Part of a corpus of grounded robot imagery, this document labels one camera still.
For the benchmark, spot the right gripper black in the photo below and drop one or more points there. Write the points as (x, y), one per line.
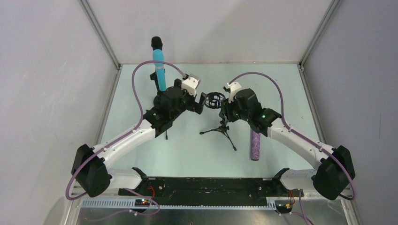
(225, 109)

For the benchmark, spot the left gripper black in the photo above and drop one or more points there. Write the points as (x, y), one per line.
(195, 103)

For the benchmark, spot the purple glitter microphone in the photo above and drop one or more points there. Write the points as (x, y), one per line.
(255, 146)

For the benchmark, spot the black microphone orange end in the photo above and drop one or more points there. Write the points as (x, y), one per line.
(156, 43)

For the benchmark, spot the teal blue microphone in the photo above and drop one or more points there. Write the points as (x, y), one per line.
(159, 69)

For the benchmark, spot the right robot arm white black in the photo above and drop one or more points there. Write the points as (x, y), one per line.
(332, 168)

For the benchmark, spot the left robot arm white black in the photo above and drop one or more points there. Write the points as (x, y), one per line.
(91, 166)

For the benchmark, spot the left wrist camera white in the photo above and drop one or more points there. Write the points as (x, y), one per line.
(190, 84)

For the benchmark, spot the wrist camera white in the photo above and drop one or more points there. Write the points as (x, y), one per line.
(232, 88)
(190, 84)

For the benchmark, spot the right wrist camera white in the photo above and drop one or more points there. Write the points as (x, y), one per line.
(232, 88)

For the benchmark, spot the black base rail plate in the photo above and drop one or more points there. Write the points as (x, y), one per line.
(211, 191)

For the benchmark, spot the right aluminium frame post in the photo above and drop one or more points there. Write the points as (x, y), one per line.
(325, 21)

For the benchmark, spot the aluminium frame post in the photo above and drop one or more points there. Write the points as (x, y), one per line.
(85, 5)
(325, 21)

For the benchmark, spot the left aluminium frame post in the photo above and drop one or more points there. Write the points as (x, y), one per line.
(85, 5)

